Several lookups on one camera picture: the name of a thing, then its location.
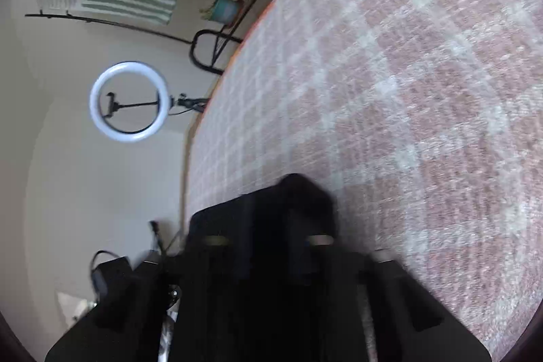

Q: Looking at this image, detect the black box device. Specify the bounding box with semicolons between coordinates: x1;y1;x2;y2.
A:
89;249;138;303

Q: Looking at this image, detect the black long-sleeve sweater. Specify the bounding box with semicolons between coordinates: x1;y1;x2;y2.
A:
170;173;366;362

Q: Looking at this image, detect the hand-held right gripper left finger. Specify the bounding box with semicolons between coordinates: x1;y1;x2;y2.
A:
44;235;255;362

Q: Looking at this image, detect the orange mattress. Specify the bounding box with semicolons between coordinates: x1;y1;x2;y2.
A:
208;0;355;100

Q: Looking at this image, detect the pink plaid blanket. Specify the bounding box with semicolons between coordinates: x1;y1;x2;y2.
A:
184;0;543;362

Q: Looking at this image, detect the white ring light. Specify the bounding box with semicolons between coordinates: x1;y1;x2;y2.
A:
89;62;208;143

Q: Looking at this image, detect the small potted plant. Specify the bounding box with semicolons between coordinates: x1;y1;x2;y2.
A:
199;0;243;24

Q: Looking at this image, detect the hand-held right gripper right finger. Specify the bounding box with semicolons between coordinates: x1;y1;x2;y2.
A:
305;232;493;362

